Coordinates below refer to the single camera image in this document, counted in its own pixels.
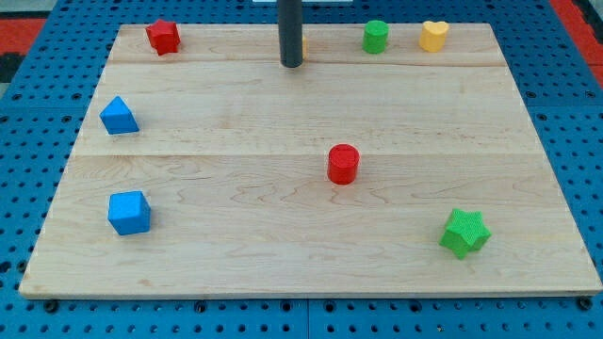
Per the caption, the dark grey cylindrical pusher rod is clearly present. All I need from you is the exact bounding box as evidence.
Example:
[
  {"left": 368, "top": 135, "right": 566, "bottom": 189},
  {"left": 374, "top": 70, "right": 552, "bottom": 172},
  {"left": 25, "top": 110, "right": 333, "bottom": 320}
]
[{"left": 277, "top": 0, "right": 303, "bottom": 68}]

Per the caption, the red star block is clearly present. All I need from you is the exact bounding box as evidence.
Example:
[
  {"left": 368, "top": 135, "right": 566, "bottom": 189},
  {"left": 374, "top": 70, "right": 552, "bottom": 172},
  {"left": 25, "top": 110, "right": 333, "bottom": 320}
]
[{"left": 145, "top": 19, "right": 181, "bottom": 56}]

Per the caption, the green star block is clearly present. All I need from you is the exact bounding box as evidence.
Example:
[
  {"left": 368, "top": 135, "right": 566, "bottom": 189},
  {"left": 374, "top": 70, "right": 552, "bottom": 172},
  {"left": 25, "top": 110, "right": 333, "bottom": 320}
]
[{"left": 439, "top": 208, "right": 492, "bottom": 260}]

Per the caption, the yellow block behind rod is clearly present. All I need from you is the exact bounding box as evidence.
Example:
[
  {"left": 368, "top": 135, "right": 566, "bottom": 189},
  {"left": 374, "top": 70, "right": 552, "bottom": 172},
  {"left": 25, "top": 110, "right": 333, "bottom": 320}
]
[{"left": 301, "top": 35, "right": 308, "bottom": 60}]

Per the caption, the green cylinder block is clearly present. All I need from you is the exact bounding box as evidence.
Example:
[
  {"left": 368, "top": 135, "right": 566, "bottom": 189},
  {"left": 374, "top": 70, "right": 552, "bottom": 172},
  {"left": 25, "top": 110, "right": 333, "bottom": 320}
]
[{"left": 362, "top": 20, "right": 389, "bottom": 54}]

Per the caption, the yellow heart block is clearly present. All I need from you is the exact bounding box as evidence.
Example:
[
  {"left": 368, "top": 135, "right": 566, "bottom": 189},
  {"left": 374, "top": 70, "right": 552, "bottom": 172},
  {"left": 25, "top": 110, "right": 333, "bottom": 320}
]
[{"left": 418, "top": 21, "right": 449, "bottom": 53}]

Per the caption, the light wooden board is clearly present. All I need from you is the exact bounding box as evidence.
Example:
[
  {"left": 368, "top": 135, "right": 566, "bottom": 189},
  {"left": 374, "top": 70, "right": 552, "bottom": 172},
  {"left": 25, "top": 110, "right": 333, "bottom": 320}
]
[{"left": 20, "top": 24, "right": 602, "bottom": 299}]

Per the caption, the red cylinder block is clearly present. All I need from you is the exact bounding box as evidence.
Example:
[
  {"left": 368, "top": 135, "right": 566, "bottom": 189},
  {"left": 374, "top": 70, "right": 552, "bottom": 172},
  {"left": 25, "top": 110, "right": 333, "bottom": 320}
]
[{"left": 327, "top": 143, "right": 360, "bottom": 185}]

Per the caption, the blue triangle block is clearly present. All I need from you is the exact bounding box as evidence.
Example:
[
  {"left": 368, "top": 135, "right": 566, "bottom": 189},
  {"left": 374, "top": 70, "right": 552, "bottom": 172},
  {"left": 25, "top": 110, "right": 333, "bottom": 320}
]
[{"left": 100, "top": 96, "right": 139, "bottom": 135}]

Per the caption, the blue cube block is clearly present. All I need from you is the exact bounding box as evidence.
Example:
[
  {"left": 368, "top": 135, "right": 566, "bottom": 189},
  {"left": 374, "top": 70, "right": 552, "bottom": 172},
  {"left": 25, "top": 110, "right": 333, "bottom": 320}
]
[{"left": 107, "top": 191, "right": 151, "bottom": 235}]

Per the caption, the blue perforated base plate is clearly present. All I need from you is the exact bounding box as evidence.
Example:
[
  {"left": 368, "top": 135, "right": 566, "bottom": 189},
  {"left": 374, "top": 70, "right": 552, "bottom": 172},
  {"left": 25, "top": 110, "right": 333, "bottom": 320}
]
[{"left": 1, "top": 0, "right": 602, "bottom": 338}]

